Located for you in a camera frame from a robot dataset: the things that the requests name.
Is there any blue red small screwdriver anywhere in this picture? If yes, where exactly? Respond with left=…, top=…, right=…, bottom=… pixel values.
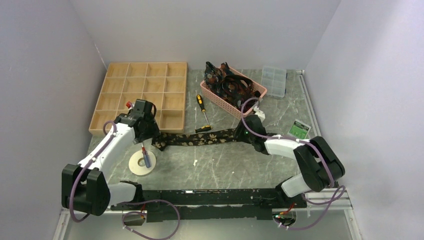
left=140, top=142, right=152, bottom=169

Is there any green screw bit box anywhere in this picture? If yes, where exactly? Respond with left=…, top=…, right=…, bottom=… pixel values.
left=287, top=119, right=312, bottom=140

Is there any pink plastic basket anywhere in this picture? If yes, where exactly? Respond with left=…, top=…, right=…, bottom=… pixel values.
left=200, top=62, right=268, bottom=119

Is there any purple cable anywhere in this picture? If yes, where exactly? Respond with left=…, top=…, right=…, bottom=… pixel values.
left=68, top=120, right=182, bottom=240
left=240, top=97, right=347, bottom=231

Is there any upper black yellow screwdriver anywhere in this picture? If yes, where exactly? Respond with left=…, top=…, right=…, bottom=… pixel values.
left=196, top=94, right=210, bottom=125

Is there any white tape roll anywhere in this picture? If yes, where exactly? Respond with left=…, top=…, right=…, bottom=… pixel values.
left=128, top=150, right=157, bottom=176

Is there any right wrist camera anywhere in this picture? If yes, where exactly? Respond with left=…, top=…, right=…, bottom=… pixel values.
left=253, top=106, right=266, bottom=123

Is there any pile of patterned ties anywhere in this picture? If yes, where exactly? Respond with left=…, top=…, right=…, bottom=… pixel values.
left=204, top=61, right=261, bottom=110

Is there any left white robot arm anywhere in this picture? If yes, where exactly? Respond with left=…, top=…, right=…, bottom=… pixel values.
left=61, top=99, right=160, bottom=216

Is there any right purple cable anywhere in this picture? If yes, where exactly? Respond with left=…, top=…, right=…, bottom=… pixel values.
left=240, top=97, right=347, bottom=231

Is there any lower black yellow screwdriver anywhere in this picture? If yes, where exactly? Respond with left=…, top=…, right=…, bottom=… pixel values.
left=195, top=125, right=212, bottom=133

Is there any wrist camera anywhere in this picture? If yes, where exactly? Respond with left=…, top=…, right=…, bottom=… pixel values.
left=125, top=101, right=134, bottom=112
left=253, top=106, right=266, bottom=123

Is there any black gold patterned tie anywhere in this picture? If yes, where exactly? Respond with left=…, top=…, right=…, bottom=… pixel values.
left=151, top=128, right=239, bottom=151

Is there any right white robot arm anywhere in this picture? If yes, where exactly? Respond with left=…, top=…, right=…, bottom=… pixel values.
left=234, top=115, right=346, bottom=208

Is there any clear plastic organizer box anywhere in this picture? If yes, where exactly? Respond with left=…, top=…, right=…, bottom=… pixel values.
left=261, top=66, right=288, bottom=98

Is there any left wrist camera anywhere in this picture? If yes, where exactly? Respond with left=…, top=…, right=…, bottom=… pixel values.
left=125, top=101, right=134, bottom=112

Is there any wooden compartment tray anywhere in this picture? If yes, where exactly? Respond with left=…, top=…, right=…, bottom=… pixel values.
left=88, top=62, right=188, bottom=136

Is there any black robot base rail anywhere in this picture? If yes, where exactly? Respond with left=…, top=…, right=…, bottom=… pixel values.
left=111, top=188, right=307, bottom=223

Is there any black yellow screwdriver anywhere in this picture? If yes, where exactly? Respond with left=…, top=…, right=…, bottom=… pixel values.
left=195, top=125, right=212, bottom=133
left=196, top=94, right=210, bottom=125

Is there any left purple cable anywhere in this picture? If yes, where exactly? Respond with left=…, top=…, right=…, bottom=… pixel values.
left=68, top=120, right=182, bottom=240

